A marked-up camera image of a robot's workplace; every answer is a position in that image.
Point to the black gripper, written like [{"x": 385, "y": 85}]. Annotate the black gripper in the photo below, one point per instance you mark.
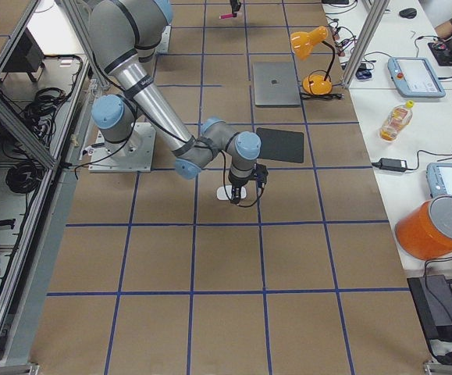
[{"x": 236, "y": 187}]

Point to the white computer mouse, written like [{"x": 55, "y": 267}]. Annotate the white computer mouse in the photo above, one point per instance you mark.
[{"x": 224, "y": 193}]

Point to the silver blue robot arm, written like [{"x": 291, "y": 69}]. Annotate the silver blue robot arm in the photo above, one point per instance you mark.
[{"x": 118, "y": 31}]

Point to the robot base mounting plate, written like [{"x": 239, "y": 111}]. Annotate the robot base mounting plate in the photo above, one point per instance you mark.
[{"x": 134, "y": 156}]

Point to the black mousepad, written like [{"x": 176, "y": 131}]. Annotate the black mousepad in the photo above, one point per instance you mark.
[{"x": 281, "y": 145}]

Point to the pink pen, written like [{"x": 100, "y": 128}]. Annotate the pink pen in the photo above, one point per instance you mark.
[{"x": 229, "y": 15}]

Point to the black mouse on desk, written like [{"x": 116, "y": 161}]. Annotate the black mouse on desk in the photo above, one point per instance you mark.
[{"x": 408, "y": 13}]

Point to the silver closed laptop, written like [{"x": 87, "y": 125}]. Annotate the silver closed laptop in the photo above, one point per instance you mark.
[{"x": 275, "y": 85}]

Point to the black power adapter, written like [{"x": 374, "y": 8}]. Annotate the black power adapter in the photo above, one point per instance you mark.
[{"x": 395, "y": 165}]

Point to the yellow oil bottle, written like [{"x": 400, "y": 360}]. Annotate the yellow oil bottle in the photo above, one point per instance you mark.
[{"x": 399, "y": 117}]

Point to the orange cylindrical bin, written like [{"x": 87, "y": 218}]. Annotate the orange cylindrical bin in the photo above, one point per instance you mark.
[{"x": 426, "y": 233}]

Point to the upper teach pendant tablet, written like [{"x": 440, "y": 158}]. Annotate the upper teach pendant tablet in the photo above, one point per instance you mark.
[{"x": 415, "y": 78}]

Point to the black box on floor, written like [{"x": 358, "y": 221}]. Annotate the black box on floor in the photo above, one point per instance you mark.
[{"x": 433, "y": 302}]

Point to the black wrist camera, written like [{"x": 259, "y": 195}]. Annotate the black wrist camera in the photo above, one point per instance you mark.
[{"x": 260, "y": 175}]

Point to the aluminium frame rack left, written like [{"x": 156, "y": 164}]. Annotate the aluminium frame rack left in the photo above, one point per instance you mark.
[{"x": 44, "y": 97}]

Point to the aluminium frame post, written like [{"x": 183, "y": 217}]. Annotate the aluminium frame post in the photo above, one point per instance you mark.
[{"x": 375, "y": 14}]

